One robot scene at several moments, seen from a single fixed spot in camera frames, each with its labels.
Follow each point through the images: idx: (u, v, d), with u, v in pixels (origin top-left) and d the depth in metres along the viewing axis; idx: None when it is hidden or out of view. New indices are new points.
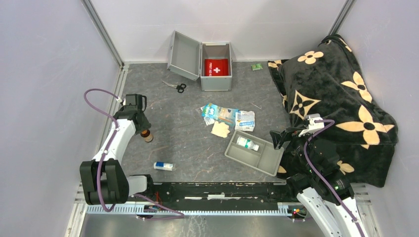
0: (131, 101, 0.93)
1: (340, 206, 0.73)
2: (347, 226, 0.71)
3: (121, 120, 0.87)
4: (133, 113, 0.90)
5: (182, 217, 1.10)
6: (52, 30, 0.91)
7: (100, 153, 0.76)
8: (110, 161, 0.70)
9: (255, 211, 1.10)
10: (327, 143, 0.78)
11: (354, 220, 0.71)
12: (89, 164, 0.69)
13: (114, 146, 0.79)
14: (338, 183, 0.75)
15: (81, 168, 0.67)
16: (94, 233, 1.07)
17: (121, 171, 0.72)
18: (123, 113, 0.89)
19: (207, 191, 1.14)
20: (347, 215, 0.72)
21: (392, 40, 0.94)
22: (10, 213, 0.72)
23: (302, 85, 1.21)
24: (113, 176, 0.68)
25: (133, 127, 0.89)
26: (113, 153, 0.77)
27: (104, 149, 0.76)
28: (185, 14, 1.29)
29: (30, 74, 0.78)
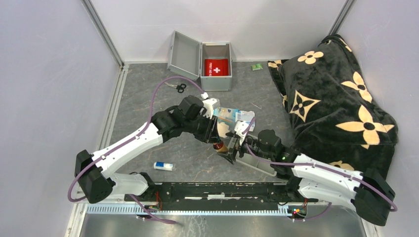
0: (183, 109, 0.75)
1: (296, 166, 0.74)
2: (316, 172, 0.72)
3: (153, 126, 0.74)
4: (170, 126, 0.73)
5: (173, 222, 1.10)
6: (53, 30, 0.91)
7: (101, 153, 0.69)
8: (99, 172, 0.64)
9: (255, 211, 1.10)
10: (268, 131, 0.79)
11: (313, 166, 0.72)
12: (85, 156, 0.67)
13: (115, 155, 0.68)
14: (285, 154, 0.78)
15: (78, 155, 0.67)
16: (94, 233, 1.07)
17: (105, 185, 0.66)
18: (165, 117, 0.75)
19: (207, 191, 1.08)
20: (306, 166, 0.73)
21: (392, 40, 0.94)
22: (11, 213, 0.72)
23: (302, 85, 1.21)
24: (89, 187, 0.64)
25: (159, 141, 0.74)
26: (110, 163, 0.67)
27: (103, 155, 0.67)
28: (186, 14, 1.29)
29: (30, 73, 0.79)
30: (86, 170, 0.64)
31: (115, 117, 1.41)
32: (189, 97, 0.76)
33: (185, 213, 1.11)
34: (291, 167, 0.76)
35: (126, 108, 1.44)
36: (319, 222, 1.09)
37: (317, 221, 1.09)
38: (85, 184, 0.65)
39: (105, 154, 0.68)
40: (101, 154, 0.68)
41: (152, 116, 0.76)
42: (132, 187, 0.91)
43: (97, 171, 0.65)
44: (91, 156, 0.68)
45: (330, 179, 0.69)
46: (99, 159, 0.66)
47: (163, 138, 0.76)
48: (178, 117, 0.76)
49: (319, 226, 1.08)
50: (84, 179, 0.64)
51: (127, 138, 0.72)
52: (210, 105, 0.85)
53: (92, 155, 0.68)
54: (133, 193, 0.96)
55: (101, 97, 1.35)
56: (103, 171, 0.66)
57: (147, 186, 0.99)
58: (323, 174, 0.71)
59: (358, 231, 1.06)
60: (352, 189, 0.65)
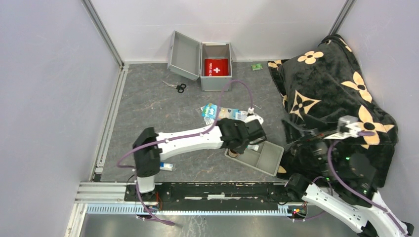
0: (250, 127, 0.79)
1: (372, 207, 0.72)
2: (385, 220, 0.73)
3: (218, 132, 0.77)
4: (233, 137, 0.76)
5: (172, 223, 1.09)
6: (53, 30, 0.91)
7: (164, 137, 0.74)
8: (158, 151, 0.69)
9: (255, 211, 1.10)
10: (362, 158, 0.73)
11: (385, 212, 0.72)
12: (151, 134, 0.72)
13: (177, 144, 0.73)
14: (364, 186, 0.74)
15: (147, 129, 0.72)
16: (95, 232, 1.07)
17: (154, 166, 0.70)
18: (230, 126, 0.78)
19: (207, 191, 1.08)
20: (379, 210, 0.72)
21: (393, 40, 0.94)
22: (11, 213, 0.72)
23: (302, 85, 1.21)
24: (145, 163, 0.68)
25: (216, 146, 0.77)
26: (171, 149, 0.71)
27: (167, 140, 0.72)
28: (186, 14, 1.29)
29: (30, 74, 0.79)
30: (147, 146, 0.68)
31: (115, 117, 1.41)
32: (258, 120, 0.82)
33: (185, 213, 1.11)
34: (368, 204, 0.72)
35: (126, 108, 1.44)
36: (319, 222, 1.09)
37: (317, 221, 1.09)
38: (141, 159, 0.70)
39: (169, 139, 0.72)
40: (166, 137, 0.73)
41: (220, 121, 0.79)
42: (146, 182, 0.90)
43: (157, 150, 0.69)
44: (155, 137, 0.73)
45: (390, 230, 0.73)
46: (163, 141, 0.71)
47: (222, 145, 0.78)
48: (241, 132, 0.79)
49: (319, 226, 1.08)
50: (143, 152, 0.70)
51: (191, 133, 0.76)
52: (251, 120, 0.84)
53: (158, 136, 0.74)
54: (138, 188, 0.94)
55: (101, 97, 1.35)
56: (161, 153, 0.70)
57: (152, 189, 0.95)
58: (390, 224, 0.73)
59: None
60: None
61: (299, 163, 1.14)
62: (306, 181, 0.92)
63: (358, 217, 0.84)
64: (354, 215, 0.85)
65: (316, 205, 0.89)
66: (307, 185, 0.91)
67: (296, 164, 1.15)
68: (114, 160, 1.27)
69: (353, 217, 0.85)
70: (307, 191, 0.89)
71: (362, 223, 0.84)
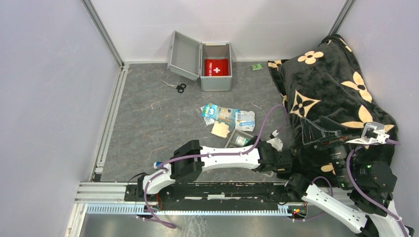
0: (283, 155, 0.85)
1: (388, 215, 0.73)
2: (395, 228, 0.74)
3: (257, 154, 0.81)
4: (269, 161, 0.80)
5: (173, 227, 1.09)
6: (53, 31, 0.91)
7: (208, 150, 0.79)
8: (201, 164, 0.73)
9: (255, 211, 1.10)
10: (384, 167, 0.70)
11: (396, 219, 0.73)
12: (196, 146, 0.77)
13: (218, 158, 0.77)
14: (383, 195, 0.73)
15: (194, 141, 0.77)
16: (95, 232, 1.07)
17: (192, 176, 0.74)
18: (269, 150, 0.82)
19: (207, 191, 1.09)
20: (392, 217, 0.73)
21: (393, 39, 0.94)
22: (11, 213, 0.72)
23: (302, 85, 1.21)
24: (188, 171, 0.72)
25: (252, 167, 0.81)
26: (212, 163, 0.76)
27: (210, 154, 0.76)
28: (186, 14, 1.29)
29: (31, 74, 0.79)
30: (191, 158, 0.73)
31: (115, 117, 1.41)
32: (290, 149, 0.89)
33: (185, 213, 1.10)
34: (384, 212, 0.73)
35: (126, 108, 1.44)
36: (319, 222, 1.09)
37: (317, 221, 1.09)
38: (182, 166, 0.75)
39: (211, 154, 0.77)
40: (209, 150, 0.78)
41: (259, 143, 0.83)
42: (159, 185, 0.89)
43: (200, 163, 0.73)
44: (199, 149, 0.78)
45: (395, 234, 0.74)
46: (206, 155, 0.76)
47: (257, 166, 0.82)
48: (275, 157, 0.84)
49: (319, 226, 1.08)
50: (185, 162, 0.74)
51: (232, 150, 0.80)
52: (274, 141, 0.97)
53: (202, 148, 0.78)
54: (146, 188, 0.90)
55: (101, 97, 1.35)
56: (203, 166, 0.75)
57: (156, 192, 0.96)
58: (398, 232, 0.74)
59: None
60: None
61: (299, 163, 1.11)
62: (306, 181, 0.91)
63: (358, 218, 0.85)
64: (354, 216, 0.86)
65: (316, 205, 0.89)
66: (307, 185, 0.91)
67: (296, 164, 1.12)
68: (114, 160, 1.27)
69: (352, 217, 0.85)
70: (307, 191, 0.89)
71: (361, 224, 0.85)
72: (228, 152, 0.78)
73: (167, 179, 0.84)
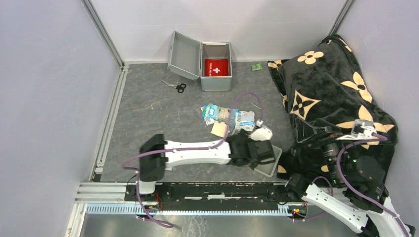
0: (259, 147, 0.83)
1: (384, 212, 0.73)
2: (393, 225, 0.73)
3: (227, 147, 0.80)
4: (241, 155, 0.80)
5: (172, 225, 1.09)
6: (52, 31, 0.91)
7: (173, 145, 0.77)
8: (164, 160, 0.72)
9: (255, 211, 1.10)
10: None
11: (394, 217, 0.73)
12: (159, 141, 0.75)
13: (184, 153, 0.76)
14: (378, 191, 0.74)
15: (156, 136, 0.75)
16: (94, 232, 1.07)
17: (158, 172, 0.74)
18: (240, 144, 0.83)
19: (207, 191, 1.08)
20: (390, 215, 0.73)
21: (393, 39, 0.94)
22: (10, 213, 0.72)
23: (302, 85, 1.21)
24: (151, 168, 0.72)
25: (222, 163, 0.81)
26: (178, 158, 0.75)
27: (175, 149, 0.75)
28: (186, 14, 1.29)
29: (31, 74, 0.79)
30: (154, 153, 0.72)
31: (115, 117, 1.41)
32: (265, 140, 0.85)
33: (185, 213, 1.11)
34: (380, 209, 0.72)
35: (126, 108, 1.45)
36: (319, 222, 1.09)
37: (317, 221, 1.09)
38: (147, 162, 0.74)
39: (177, 149, 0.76)
40: (174, 145, 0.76)
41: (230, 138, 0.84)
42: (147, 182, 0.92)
43: (164, 158, 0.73)
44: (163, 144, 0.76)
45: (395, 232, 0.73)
46: (171, 150, 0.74)
47: (228, 162, 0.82)
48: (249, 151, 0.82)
49: (319, 226, 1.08)
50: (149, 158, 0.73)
51: (200, 145, 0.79)
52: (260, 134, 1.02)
53: (166, 142, 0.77)
54: (138, 188, 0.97)
55: (101, 97, 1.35)
56: (167, 161, 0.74)
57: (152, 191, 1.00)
58: (396, 230, 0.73)
59: None
60: None
61: (299, 164, 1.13)
62: (306, 181, 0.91)
63: (358, 218, 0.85)
64: (354, 215, 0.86)
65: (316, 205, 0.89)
66: (307, 185, 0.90)
67: (296, 164, 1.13)
68: (114, 160, 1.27)
69: (353, 217, 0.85)
70: (307, 191, 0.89)
71: (361, 223, 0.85)
72: (196, 147, 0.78)
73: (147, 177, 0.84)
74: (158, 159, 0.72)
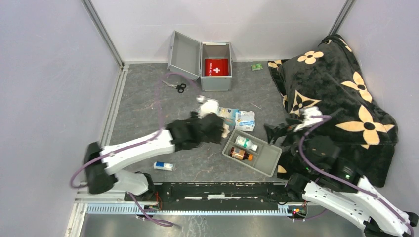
0: (202, 123, 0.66)
1: (360, 192, 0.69)
2: (375, 207, 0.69)
3: (166, 135, 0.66)
4: (185, 138, 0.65)
5: (171, 224, 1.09)
6: (52, 31, 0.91)
7: (110, 149, 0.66)
8: (104, 166, 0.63)
9: (255, 211, 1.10)
10: (323, 138, 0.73)
11: (375, 197, 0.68)
12: (94, 150, 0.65)
13: (123, 154, 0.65)
14: (347, 171, 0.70)
15: (90, 146, 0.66)
16: (94, 232, 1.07)
17: (106, 181, 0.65)
18: (182, 128, 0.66)
19: (207, 191, 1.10)
20: (367, 196, 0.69)
21: (393, 39, 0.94)
22: (10, 213, 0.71)
23: (302, 85, 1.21)
24: (92, 179, 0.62)
25: (168, 151, 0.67)
26: (118, 161, 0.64)
27: (111, 152, 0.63)
28: (186, 14, 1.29)
29: (31, 74, 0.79)
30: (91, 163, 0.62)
31: (115, 117, 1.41)
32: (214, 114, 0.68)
33: (186, 213, 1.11)
34: (354, 190, 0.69)
35: (126, 108, 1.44)
36: (319, 222, 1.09)
37: (316, 221, 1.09)
38: (89, 176, 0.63)
39: (114, 151, 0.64)
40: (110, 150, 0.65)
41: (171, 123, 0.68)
42: (133, 185, 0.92)
43: (104, 165, 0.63)
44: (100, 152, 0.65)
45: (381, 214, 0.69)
46: (106, 155, 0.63)
47: (174, 148, 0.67)
48: (194, 130, 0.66)
49: (319, 226, 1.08)
50: (88, 171, 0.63)
51: (140, 140, 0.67)
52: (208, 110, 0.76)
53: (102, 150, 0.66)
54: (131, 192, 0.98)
55: (101, 97, 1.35)
56: (108, 167, 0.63)
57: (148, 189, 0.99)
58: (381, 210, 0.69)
59: (359, 231, 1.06)
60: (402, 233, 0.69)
61: (299, 164, 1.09)
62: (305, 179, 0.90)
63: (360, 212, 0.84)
64: (356, 210, 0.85)
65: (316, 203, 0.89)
66: (306, 183, 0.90)
67: (295, 163, 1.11)
68: None
69: (354, 212, 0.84)
70: (306, 189, 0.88)
71: (364, 217, 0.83)
72: (133, 142, 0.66)
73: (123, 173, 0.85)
74: (98, 166, 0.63)
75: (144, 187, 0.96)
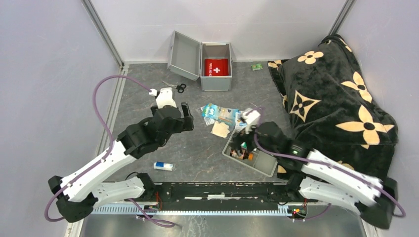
0: (156, 122, 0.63)
1: (311, 164, 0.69)
2: (334, 176, 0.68)
3: (120, 145, 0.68)
4: (142, 142, 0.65)
5: (172, 225, 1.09)
6: (53, 32, 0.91)
7: (68, 179, 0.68)
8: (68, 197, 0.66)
9: (255, 211, 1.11)
10: (267, 123, 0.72)
11: (329, 166, 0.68)
12: (55, 184, 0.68)
13: (81, 181, 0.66)
14: (295, 147, 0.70)
15: (50, 181, 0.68)
16: (94, 232, 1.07)
17: (78, 208, 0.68)
18: (136, 132, 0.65)
19: (207, 191, 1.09)
20: (321, 166, 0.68)
21: (393, 39, 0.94)
22: (11, 213, 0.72)
23: (302, 85, 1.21)
24: (62, 212, 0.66)
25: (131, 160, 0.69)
26: (78, 189, 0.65)
27: (69, 183, 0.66)
28: (186, 14, 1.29)
29: (31, 74, 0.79)
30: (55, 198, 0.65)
31: (115, 117, 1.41)
32: (164, 108, 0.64)
33: (186, 213, 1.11)
34: (304, 164, 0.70)
35: (126, 108, 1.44)
36: (319, 222, 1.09)
37: (317, 221, 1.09)
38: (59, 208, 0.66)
39: (71, 181, 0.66)
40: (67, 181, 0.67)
41: (121, 133, 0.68)
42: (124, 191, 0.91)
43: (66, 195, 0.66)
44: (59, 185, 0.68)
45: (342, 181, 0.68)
46: (65, 188, 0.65)
47: (135, 156, 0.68)
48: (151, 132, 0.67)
49: (319, 226, 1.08)
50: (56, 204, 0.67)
51: (94, 161, 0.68)
52: (170, 100, 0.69)
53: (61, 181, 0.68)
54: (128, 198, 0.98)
55: (101, 97, 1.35)
56: (71, 197, 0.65)
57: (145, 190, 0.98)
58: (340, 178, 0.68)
59: (359, 231, 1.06)
60: (372, 198, 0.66)
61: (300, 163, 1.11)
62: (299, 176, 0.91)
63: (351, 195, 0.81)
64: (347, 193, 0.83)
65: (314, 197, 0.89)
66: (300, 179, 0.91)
67: None
68: None
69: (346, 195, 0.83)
70: (300, 185, 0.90)
71: None
72: (86, 170, 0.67)
73: (108, 185, 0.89)
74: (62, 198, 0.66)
75: (136, 194, 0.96)
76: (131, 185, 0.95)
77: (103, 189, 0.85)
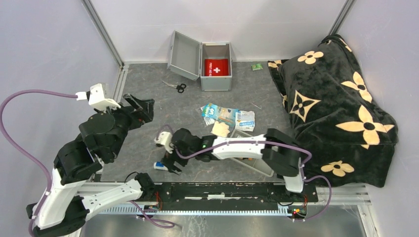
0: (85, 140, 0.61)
1: (215, 149, 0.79)
2: (232, 149, 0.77)
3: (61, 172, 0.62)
4: (77, 163, 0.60)
5: (173, 225, 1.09)
6: (52, 31, 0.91)
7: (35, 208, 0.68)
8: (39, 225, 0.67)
9: (255, 211, 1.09)
10: (179, 131, 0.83)
11: (227, 143, 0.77)
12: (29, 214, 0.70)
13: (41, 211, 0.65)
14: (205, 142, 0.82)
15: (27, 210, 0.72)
16: (94, 232, 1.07)
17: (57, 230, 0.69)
18: (73, 151, 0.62)
19: (207, 191, 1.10)
20: (222, 146, 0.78)
21: (392, 39, 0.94)
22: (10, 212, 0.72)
23: (302, 85, 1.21)
24: None
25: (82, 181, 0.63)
26: (42, 219, 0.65)
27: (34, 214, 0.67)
28: (185, 14, 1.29)
29: (31, 74, 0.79)
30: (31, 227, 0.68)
31: None
32: (85, 122, 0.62)
33: (185, 213, 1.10)
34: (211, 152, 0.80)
35: None
36: (319, 222, 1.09)
37: (317, 221, 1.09)
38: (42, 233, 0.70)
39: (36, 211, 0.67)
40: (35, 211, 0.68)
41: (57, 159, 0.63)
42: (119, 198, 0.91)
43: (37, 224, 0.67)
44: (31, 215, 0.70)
45: (240, 150, 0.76)
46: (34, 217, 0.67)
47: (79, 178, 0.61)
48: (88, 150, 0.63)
49: (319, 226, 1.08)
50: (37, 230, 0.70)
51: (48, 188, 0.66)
52: (112, 100, 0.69)
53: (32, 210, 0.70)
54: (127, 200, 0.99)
55: None
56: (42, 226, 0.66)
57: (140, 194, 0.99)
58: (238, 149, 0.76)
59: (359, 230, 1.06)
60: (260, 152, 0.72)
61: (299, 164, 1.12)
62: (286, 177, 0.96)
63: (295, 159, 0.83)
64: None
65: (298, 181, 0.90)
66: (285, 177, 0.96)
67: None
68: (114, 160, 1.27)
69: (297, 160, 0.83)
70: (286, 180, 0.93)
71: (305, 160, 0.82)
72: (41, 200, 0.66)
73: (102, 194, 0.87)
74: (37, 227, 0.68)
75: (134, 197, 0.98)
76: (127, 190, 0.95)
77: (96, 199, 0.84)
